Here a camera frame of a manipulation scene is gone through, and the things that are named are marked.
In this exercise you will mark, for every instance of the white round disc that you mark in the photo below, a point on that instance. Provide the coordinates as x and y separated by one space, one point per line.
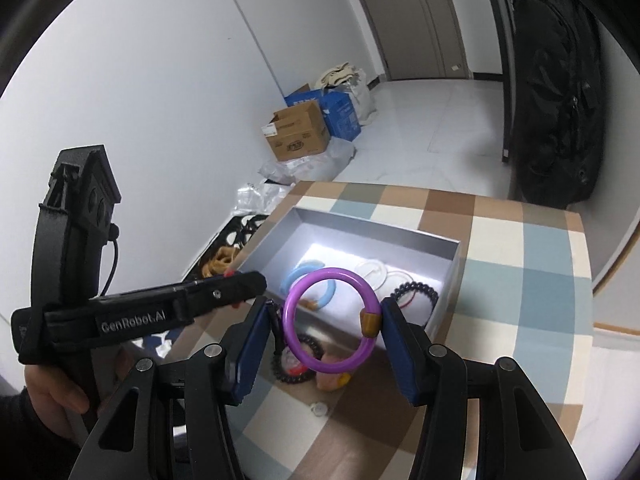
319 409

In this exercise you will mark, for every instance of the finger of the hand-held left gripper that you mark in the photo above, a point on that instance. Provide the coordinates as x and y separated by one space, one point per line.
225 292

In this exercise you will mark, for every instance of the person's left forearm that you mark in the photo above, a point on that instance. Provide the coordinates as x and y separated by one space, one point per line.
30 440

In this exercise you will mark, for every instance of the checkered tablecloth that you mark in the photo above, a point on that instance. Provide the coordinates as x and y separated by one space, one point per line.
525 310

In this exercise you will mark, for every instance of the clear plastic packaging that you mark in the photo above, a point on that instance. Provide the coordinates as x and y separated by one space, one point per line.
315 165
260 197

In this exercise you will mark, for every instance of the white wood-trimmed wardrobe panel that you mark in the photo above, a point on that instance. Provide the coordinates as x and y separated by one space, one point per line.
620 285

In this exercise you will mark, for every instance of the white plastic bag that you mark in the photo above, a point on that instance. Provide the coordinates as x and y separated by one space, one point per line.
364 102

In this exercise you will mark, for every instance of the black patterned floor mat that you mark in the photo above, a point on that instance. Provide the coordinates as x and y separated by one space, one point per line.
250 227

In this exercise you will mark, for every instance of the brown cardboard box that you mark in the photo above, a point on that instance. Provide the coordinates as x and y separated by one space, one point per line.
297 132

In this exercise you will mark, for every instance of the yellow rubber band bundle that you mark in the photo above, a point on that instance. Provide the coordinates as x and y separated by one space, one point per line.
220 260

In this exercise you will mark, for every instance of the pink pig charm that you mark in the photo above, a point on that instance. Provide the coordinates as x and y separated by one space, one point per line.
330 377

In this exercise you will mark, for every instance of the grey door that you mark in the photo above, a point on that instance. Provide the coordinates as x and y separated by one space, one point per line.
400 20

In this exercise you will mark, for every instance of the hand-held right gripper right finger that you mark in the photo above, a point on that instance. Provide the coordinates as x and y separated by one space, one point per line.
400 355

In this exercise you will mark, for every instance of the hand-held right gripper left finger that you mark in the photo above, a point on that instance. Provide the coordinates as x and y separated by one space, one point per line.
247 355

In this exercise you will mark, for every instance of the blue cardboard box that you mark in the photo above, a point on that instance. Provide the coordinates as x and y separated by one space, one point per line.
342 117
300 96

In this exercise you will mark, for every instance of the person's left hand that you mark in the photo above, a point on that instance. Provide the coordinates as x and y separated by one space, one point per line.
50 390

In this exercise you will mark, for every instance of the black coat rack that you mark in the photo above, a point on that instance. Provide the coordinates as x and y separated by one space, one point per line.
507 110

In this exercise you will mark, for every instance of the black hanging bag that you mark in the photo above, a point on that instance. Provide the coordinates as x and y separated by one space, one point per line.
555 110

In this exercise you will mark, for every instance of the grey cardboard box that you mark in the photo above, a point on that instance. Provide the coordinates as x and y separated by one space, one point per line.
350 232

